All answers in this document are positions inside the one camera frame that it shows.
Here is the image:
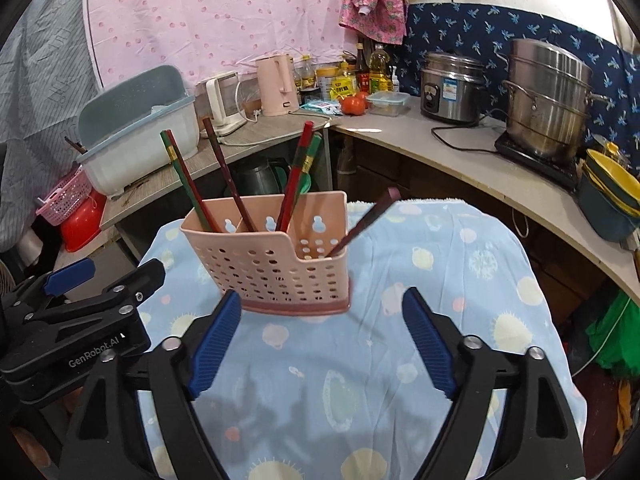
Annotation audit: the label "pink dotted curtain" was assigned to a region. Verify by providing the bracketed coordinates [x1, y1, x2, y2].
[84, 0, 356, 88]

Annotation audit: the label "teal dish drainer box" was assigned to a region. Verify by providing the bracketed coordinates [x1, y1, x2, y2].
[77, 65, 200, 197]

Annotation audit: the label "cooking oil bottle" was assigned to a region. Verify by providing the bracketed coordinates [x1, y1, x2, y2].
[369, 44, 393, 94]

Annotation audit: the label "maroon chopstick pair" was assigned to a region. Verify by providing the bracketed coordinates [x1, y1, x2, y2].
[203, 117, 257, 232]

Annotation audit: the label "red plastic basin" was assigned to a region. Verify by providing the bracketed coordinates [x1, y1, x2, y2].
[60, 190, 106, 252]

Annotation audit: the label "blue wet wipes pack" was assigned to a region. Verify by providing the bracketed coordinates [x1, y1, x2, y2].
[300, 100, 343, 117]

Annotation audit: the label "green plastic bag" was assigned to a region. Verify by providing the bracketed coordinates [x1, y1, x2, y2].
[586, 292, 640, 379]

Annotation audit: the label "dark kettle under shelf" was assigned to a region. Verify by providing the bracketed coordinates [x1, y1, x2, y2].
[232, 158, 290, 195]

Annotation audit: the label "pink floral garment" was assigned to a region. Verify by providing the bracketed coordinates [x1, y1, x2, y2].
[338, 0, 407, 46]

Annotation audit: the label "dark soy sauce bottle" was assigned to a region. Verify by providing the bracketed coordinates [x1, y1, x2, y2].
[355, 42, 370, 92]

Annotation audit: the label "steel rice cooker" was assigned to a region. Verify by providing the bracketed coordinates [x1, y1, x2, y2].
[420, 52, 485, 124]

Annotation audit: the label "yellow seasoning bag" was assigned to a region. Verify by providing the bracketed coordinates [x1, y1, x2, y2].
[330, 75, 357, 101]

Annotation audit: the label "white small heater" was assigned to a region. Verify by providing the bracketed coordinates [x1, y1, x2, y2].
[205, 70, 247, 136]

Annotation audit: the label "stacked steel steamer pot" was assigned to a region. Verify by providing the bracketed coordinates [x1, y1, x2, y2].
[502, 39, 611, 162]

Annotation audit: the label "pink perforated utensil holder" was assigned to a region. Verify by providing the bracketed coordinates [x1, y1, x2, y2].
[180, 191, 350, 316]

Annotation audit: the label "clear food container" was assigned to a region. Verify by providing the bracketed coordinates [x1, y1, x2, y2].
[367, 91, 409, 117]

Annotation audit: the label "blue patterned tablecloth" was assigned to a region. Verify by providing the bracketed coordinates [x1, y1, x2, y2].
[135, 198, 589, 480]

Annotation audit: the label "pink plastic basket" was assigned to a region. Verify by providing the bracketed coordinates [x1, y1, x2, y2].
[36, 166, 92, 226]

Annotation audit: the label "red chopstick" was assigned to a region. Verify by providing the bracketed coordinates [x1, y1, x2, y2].
[164, 128, 222, 233]
[277, 122, 314, 232]

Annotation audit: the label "stacked green yellow bowls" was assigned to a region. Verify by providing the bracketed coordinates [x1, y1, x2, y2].
[577, 148, 639, 243]

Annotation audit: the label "dark maroon chopstick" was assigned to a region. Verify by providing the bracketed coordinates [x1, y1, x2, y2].
[328, 186, 401, 258]

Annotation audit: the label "pink electric kettle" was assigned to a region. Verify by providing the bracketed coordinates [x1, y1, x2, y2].
[256, 54, 299, 117]

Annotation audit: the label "red tomato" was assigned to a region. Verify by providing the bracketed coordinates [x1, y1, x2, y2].
[340, 96, 367, 116]

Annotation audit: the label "black induction cooktop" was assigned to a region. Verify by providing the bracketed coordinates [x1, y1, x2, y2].
[495, 132, 578, 193]

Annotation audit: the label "black power cable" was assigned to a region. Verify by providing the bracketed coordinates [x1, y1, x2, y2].
[430, 109, 509, 156]

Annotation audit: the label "navy floral cloth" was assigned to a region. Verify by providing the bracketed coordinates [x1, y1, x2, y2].
[397, 1, 640, 172]

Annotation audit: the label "grey striped sheet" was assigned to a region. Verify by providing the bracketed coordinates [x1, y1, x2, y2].
[1, 0, 98, 252]

